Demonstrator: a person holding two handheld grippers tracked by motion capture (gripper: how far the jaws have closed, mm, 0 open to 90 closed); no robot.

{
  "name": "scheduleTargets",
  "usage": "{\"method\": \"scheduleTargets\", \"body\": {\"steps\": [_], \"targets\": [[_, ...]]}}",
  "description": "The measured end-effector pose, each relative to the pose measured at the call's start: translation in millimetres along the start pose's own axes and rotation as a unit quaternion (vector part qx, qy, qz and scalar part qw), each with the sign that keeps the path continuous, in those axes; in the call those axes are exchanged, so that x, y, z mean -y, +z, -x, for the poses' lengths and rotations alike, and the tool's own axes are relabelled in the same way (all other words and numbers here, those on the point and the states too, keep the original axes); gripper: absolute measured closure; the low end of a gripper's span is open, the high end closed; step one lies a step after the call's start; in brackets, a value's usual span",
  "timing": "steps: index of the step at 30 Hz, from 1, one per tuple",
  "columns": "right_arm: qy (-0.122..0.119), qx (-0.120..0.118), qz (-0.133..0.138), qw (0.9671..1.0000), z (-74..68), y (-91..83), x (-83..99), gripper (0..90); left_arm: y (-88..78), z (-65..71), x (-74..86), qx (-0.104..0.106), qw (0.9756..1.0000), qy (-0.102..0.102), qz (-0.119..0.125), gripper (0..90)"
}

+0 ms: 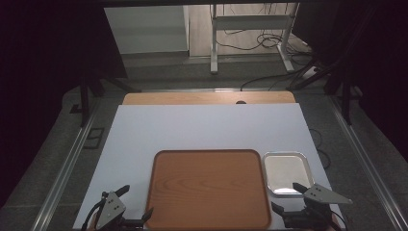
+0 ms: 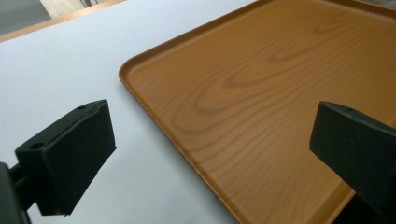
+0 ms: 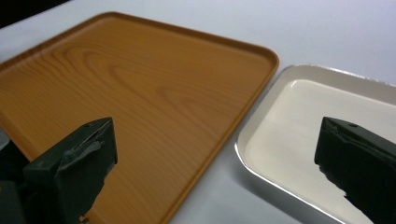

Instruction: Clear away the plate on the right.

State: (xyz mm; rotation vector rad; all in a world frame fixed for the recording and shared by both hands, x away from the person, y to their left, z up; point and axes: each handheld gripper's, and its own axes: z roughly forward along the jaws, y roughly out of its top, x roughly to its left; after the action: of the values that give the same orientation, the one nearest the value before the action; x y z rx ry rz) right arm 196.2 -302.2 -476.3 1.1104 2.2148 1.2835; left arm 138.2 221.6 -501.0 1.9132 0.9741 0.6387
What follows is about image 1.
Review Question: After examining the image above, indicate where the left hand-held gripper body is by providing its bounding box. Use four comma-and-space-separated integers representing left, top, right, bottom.
92, 191, 140, 231

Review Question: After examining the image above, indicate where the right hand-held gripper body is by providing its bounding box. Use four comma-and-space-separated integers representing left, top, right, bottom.
281, 183, 354, 231

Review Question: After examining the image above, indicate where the silver metal tray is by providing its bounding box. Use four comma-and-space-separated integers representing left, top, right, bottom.
262, 151, 316, 197

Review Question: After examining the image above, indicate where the black floor socket plate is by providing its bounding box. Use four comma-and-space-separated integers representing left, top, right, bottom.
83, 127, 106, 150

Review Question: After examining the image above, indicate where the brown wooden tray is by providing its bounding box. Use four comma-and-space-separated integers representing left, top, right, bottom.
144, 148, 272, 231

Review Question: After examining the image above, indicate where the white table board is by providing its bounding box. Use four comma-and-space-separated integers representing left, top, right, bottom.
72, 103, 346, 231

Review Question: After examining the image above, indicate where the black metal stand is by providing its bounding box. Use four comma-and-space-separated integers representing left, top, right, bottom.
288, 56, 365, 126
69, 70, 142, 128

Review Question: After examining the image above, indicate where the wooden table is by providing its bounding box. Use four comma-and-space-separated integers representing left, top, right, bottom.
122, 90, 296, 106

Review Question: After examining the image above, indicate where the black curtain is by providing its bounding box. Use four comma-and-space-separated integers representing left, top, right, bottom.
292, 0, 408, 162
0, 0, 129, 208

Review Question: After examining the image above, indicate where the white partition panel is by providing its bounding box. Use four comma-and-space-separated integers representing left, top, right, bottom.
103, 5, 190, 55

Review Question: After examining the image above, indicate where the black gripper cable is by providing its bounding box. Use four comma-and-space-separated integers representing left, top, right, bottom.
80, 193, 108, 231
333, 213, 349, 231

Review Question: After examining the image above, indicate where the thin black looped cable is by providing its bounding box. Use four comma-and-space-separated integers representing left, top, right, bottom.
309, 128, 332, 170

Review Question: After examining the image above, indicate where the aluminium floor rail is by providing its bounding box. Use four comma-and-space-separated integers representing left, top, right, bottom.
30, 95, 101, 231
327, 95, 408, 231

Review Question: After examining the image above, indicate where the long black floor cable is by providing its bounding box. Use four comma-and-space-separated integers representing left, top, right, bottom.
240, 63, 319, 92

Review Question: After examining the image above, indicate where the tangle of black floor cables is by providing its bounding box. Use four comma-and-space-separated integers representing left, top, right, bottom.
214, 4, 313, 56

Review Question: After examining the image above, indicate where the white desk frame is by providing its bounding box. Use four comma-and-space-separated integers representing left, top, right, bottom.
209, 3, 300, 75

